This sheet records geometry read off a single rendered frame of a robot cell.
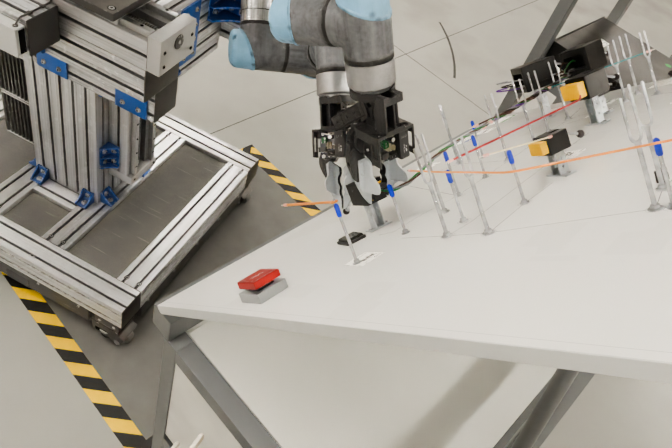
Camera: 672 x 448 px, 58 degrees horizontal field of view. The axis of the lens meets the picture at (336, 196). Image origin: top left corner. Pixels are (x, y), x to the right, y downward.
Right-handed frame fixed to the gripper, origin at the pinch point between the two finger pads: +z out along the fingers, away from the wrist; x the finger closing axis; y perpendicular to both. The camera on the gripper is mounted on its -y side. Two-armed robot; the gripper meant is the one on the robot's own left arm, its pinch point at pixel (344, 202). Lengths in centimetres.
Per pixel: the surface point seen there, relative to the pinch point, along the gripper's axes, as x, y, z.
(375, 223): 8.2, 8.2, 3.7
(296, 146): -70, -155, -22
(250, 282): -5.8, 30.3, 10.7
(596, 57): 50, -46, -31
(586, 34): 52, -86, -46
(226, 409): -18.6, 16.2, 36.2
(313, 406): -5.3, 7.0, 38.0
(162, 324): -31.7, 15.4, 21.5
